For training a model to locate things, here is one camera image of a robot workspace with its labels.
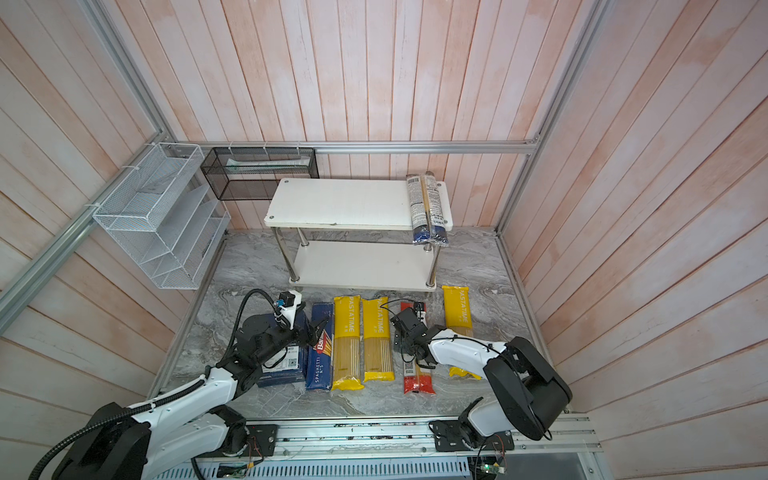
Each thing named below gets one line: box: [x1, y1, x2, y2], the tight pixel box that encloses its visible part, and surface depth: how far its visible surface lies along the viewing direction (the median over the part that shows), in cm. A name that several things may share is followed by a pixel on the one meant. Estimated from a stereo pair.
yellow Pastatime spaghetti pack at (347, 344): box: [332, 295, 365, 391], surface depth 89 cm
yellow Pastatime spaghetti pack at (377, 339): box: [362, 296, 395, 382], surface depth 90 cm
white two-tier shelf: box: [264, 179, 453, 291], surface depth 85 cm
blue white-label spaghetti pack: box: [406, 171, 449, 247], surface depth 76 cm
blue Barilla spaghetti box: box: [306, 302, 334, 391], surface depth 85 cm
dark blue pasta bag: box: [258, 341, 306, 387], surface depth 80 cm
